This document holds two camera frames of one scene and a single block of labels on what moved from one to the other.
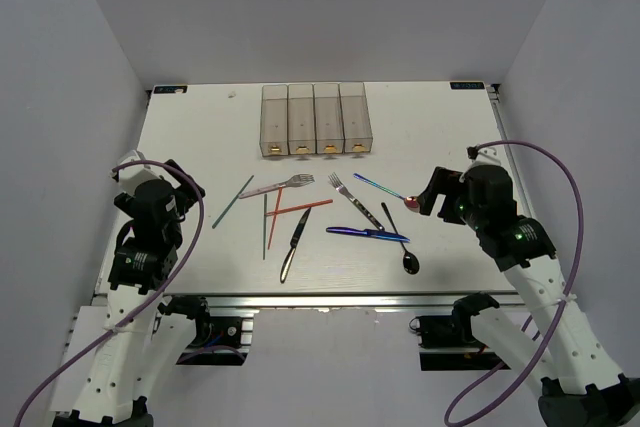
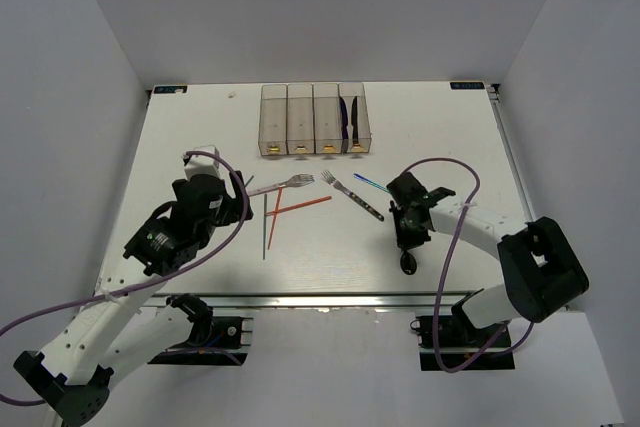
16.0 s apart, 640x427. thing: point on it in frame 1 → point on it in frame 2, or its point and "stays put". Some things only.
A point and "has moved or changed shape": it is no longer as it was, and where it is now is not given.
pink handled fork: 294,181 stays put
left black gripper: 184,192 → 233,206
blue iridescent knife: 376,234 → 344,124
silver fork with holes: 339,186 has moved or changed shape
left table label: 169,89 stays put
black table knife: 294,243 → 354,120
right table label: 467,85 stays put
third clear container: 328,119 stays put
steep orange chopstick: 277,207 stays put
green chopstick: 265,226 stays put
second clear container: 302,136 stays put
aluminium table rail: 285,301 stays put
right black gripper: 442,181 → 405,241
